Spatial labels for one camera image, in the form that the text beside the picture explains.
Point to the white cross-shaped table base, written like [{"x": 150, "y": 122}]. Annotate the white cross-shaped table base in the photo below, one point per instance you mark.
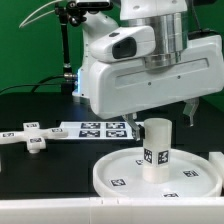
[{"x": 33, "y": 136}]

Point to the white round table top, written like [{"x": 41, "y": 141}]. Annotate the white round table top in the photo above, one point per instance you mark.
[{"x": 130, "y": 173}]

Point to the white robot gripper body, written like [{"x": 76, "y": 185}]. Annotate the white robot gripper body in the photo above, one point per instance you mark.
[{"x": 129, "y": 86}]

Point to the white marker sheet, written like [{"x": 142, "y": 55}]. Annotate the white marker sheet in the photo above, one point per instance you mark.
[{"x": 97, "y": 130}]

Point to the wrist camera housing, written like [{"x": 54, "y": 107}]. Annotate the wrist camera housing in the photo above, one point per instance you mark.
[{"x": 124, "y": 43}]

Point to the white block at right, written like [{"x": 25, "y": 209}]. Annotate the white block at right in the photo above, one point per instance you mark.
[{"x": 217, "y": 160}]

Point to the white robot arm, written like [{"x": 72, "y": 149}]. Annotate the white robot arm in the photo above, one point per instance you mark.
[{"x": 147, "y": 61}]

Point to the white front rail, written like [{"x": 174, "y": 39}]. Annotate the white front rail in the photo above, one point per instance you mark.
[{"x": 113, "y": 211}]

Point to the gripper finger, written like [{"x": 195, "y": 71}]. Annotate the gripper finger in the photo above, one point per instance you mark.
[
  {"x": 136, "y": 129},
  {"x": 190, "y": 108}
]

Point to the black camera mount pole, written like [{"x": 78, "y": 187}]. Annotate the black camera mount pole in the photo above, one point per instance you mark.
[{"x": 70, "y": 14}]

